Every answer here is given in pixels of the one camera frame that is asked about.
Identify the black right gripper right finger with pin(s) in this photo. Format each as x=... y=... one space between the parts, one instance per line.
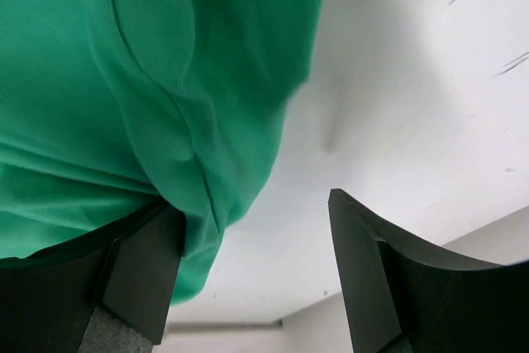
x=405 y=294

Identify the aluminium table edge rail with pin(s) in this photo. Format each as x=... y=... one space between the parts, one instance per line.
x=197 y=327

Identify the green tank top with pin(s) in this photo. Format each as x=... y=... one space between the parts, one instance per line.
x=107 y=104

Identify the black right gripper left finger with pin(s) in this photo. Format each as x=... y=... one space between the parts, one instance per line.
x=108 y=290

